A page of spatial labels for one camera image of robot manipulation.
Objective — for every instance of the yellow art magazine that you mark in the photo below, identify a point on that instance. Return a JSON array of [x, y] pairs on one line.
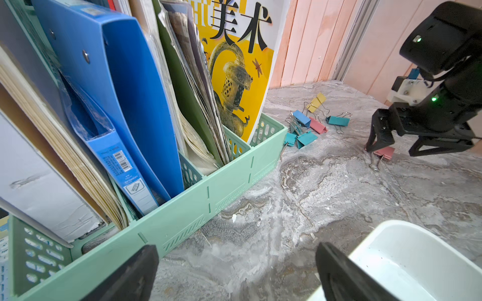
[[241, 40]]

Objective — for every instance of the pink binder clip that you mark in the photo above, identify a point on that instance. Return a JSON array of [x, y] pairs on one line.
[[379, 155], [317, 126]]

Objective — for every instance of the white binder box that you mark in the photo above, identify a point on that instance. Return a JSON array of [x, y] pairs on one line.
[[36, 181]]

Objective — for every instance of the white plastic storage tray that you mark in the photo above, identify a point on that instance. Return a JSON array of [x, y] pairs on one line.
[[414, 264]]

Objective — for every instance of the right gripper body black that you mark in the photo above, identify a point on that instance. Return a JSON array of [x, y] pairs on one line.
[[444, 120]]

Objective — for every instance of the stack of papers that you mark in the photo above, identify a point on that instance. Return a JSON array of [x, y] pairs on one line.
[[172, 37]]

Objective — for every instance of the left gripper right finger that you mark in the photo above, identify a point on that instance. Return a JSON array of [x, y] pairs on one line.
[[341, 279]]

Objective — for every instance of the green file organizer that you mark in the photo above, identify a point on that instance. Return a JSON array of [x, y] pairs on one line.
[[40, 269]]

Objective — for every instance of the blue file folder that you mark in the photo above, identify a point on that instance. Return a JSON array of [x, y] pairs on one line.
[[105, 57]]

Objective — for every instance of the yellow binder clip far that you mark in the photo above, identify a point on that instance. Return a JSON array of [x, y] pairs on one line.
[[317, 106]]

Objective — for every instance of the teal binder clip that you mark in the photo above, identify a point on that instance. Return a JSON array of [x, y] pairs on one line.
[[339, 122]]

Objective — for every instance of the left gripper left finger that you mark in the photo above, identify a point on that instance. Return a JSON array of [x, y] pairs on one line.
[[133, 280]]

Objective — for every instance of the pink binder clip in pile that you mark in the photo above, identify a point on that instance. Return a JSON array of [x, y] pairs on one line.
[[317, 126]]

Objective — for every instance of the blue binder clip in pile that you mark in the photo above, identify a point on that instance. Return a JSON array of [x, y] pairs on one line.
[[301, 119]]

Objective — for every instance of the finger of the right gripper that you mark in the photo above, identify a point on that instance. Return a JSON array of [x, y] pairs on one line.
[[384, 122], [426, 146]]

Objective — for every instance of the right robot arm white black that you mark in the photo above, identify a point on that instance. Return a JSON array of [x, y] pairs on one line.
[[446, 47]]

